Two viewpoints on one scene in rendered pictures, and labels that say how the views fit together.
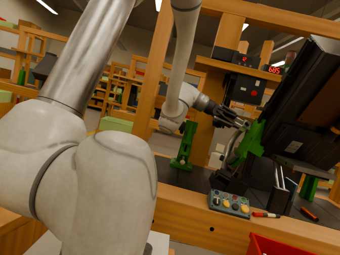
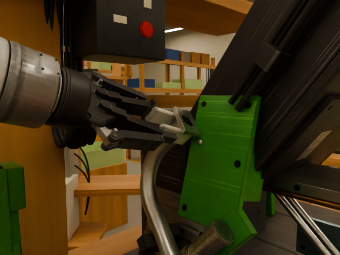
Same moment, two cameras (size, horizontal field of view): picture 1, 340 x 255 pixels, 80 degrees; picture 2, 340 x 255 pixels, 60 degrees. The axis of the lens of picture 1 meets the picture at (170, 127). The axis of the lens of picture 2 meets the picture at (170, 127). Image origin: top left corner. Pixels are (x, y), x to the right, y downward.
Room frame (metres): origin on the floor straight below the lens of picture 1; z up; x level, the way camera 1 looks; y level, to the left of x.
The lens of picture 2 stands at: (0.70, 0.00, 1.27)
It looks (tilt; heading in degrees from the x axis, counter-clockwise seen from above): 6 degrees down; 315
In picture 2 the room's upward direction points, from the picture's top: straight up
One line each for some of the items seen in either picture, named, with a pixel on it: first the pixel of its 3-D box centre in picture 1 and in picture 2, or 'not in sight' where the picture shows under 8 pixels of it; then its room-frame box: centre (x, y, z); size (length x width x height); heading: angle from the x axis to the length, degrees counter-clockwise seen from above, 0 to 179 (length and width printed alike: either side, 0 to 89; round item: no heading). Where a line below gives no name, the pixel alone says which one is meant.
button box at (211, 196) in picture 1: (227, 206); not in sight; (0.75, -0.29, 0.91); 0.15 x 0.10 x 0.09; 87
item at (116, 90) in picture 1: (116, 92); not in sight; (10.38, 3.06, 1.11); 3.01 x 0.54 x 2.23; 92
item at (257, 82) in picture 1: (246, 90); (118, 25); (1.25, -0.39, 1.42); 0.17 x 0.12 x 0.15; 87
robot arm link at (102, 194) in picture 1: (110, 189); not in sight; (0.36, 0.08, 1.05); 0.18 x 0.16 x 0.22; 78
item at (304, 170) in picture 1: (287, 160); (291, 176); (0.93, -0.57, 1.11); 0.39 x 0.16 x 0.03; 177
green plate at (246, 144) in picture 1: (255, 139); (228, 157); (0.98, -0.41, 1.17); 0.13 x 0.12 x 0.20; 87
